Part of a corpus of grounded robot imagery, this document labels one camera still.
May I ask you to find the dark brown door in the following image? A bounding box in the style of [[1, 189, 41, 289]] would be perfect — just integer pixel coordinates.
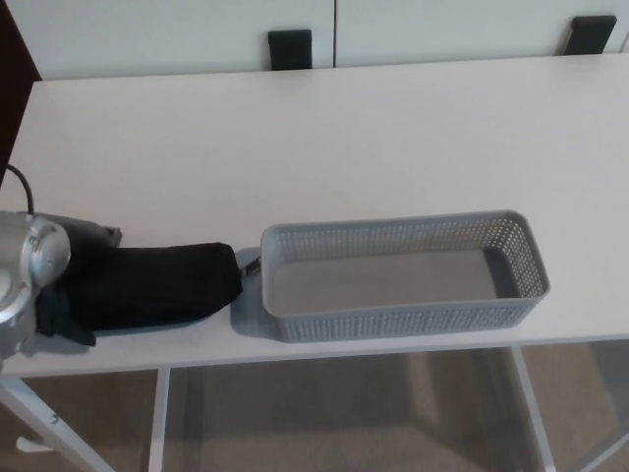
[[0, 0, 43, 191]]

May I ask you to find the grey perforated plastic basket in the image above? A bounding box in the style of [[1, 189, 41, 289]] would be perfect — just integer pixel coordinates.
[[259, 209, 551, 344]]

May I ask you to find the white hook on table leg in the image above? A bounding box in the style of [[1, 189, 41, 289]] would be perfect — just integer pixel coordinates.
[[15, 434, 51, 454]]

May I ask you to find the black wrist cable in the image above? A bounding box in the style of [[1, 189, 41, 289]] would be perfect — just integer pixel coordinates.
[[4, 163, 39, 218]]

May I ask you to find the white metal table leg frame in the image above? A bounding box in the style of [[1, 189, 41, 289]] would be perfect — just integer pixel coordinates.
[[510, 338, 629, 472], [0, 364, 171, 472]]

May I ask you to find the black cabinet handle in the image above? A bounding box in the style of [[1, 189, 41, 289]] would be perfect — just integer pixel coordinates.
[[564, 15, 618, 57], [266, 29, 314, 72]]

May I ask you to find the white cabinet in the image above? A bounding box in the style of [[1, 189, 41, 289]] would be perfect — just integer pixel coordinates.
[[7, 0, 629, 83]]

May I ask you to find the black fabric pencil case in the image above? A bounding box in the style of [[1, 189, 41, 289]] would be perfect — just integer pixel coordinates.
[[63, 240, 262, 334]]

